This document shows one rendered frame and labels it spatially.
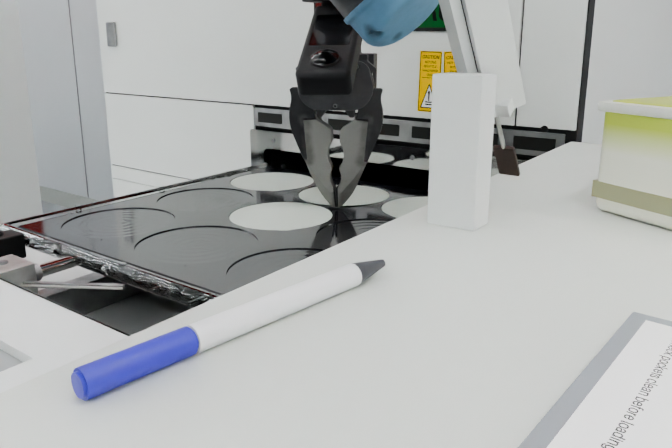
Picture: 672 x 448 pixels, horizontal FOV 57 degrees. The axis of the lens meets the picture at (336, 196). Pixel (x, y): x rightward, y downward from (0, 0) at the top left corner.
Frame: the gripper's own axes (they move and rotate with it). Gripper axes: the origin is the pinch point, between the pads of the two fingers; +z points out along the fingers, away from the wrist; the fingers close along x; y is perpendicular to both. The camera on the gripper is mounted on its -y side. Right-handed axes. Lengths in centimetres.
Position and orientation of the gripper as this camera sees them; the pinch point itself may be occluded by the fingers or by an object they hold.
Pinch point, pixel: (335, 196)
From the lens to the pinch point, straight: 62.2
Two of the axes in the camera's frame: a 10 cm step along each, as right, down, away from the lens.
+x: -9.9, -0.3, 1.1
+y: 1.2, -2.4, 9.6
